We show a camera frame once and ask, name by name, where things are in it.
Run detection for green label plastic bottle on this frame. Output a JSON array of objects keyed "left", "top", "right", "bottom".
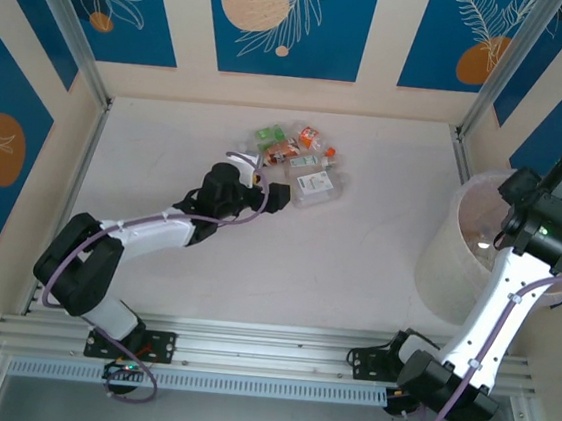
[{"left": 252, "top": 121, "right": 289, "bottom": 145}]

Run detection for aluminium frame post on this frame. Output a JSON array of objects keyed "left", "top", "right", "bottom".
[
  {"left": 456, "top": 0, "right": 562, "bottom": 150},
  {"left": 5, "top": 0, "right": 123, "bottom": 111}
]

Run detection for wide aluminium base rail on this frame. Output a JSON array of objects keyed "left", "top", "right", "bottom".
[{"left": 0, "top": 296, "right": 534, "bottom": 409}]

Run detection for white green label bottle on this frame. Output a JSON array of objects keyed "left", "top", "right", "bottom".
[{"left": 287, "top": 151, "right": 343, "bottom": 176}]

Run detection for small controller board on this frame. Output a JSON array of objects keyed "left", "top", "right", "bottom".
[
  {"left": 382, "top": 385, "right": 419, "bottom": 421},
  {"left": 101, "top": 358, "right": 148, "bottom": 384}
]

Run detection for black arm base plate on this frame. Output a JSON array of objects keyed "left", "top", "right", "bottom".
[
  {"left": 83, "top": 321, "right": 179, "bottom": 366},
  {"left": 346, "top": 345, "right": 398, "bottom": 384}
]

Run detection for orange green label bottle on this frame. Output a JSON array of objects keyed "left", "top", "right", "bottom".
[{"left": 259, "top": 136, "right": 304, "bottom": 159}]

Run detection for white slotted cable duct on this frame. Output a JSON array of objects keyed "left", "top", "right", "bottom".
[{"left": 6, "top": 347, "right": 389, "bottom": 415}]

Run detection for cream round bin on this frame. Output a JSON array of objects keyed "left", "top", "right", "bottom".
[{"left": 408, "top": 157, "right": 562, "bottom": 337}]

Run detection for shiny red gold bottle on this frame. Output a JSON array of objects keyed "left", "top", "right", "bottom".
[{"left": 259, "top": 148, "right": 289, "bottom": 170}]

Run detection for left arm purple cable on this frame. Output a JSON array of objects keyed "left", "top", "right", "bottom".
[{"left": 33, "top": 146, "right": 272, "bottom": 415}]

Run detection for aluminium table edge rail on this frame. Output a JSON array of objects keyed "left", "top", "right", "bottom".
[
  {"left": 20, "top": 92, "right": 116, "bottom": 325},
  {"left": 444, "top": 122, "right": 477, "bottom": 184}
]

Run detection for orange label bottle orange cap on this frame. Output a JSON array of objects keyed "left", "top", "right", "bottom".
[{"left": 286, "top": 119, "right": 341, "bottom": 158}]

